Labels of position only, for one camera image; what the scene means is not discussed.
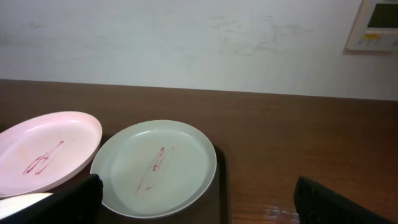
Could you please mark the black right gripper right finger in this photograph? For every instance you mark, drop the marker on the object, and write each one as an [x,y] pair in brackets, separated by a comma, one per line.
[316,204]

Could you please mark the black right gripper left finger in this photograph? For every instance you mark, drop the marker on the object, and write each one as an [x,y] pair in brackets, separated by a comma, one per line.
[76,204]

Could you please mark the pink plate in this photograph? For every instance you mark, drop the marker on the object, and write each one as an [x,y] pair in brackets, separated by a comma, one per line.
[46,151]

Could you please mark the cream white plate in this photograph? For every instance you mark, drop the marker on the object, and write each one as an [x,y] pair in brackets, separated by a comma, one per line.
[12,205]

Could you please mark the pale green plate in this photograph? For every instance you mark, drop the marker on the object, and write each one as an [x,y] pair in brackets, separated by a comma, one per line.
[155,168]

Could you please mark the dark brown serving tray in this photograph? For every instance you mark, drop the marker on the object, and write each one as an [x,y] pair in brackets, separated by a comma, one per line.
[212,207]

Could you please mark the wall control panel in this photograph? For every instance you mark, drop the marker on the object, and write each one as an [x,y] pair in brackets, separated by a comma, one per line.
[375,27]

